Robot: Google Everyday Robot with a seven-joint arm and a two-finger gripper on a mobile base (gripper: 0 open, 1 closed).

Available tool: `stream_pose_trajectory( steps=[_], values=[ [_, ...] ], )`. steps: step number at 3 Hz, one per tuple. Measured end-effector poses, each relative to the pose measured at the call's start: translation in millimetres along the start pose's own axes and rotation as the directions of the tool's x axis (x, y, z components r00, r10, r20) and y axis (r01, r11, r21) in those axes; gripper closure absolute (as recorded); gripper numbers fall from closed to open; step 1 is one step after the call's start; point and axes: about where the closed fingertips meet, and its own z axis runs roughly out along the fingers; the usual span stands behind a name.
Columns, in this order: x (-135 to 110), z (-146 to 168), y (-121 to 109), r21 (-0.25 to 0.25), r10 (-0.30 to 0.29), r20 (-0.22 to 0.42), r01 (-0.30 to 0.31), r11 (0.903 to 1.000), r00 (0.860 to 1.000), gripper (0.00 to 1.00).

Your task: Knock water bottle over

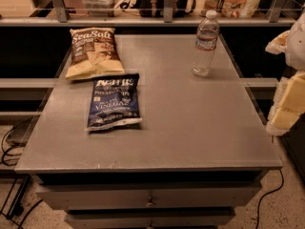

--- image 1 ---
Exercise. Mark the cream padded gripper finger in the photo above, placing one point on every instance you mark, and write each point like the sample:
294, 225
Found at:
289, 105
279, 44

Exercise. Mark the clear plastic water bottle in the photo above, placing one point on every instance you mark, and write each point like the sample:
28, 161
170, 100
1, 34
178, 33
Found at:
205, 44

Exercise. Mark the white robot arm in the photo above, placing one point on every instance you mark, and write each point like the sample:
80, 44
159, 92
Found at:
295, 51

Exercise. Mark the grey drawer cabinet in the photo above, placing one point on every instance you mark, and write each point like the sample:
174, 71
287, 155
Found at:
199, 152

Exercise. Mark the upper grey drawer with knob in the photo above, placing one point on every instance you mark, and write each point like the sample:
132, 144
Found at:
146, 196

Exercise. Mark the black backpack on shelf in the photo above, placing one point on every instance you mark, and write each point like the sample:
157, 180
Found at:
155, 8

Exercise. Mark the blue salt vinegar chip bag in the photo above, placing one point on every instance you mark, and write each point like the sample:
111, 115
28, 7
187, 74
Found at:
114, 102

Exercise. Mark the yellow sea salt chip bag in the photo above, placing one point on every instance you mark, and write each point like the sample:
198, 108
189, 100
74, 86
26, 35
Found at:
93, 54

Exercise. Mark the grey metal shelf rack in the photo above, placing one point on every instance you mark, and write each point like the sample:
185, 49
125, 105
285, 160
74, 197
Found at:
71, 13

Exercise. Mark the lower grey drawer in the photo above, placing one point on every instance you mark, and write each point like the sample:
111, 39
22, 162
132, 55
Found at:
150, 219

